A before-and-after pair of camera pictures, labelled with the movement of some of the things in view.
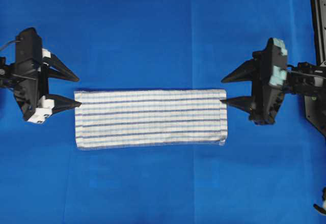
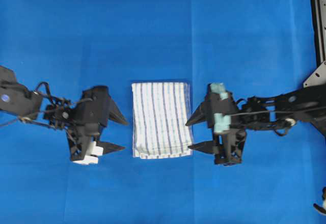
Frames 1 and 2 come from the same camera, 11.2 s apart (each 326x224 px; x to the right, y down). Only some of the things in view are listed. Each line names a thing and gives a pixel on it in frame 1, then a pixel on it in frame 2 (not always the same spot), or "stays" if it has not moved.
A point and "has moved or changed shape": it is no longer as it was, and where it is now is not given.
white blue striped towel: (120, 119) has moved or changed shape
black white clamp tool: (322, 208) stays
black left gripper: (30, 81) -> (92, 112)
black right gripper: (267, 70) -> (219, 109)
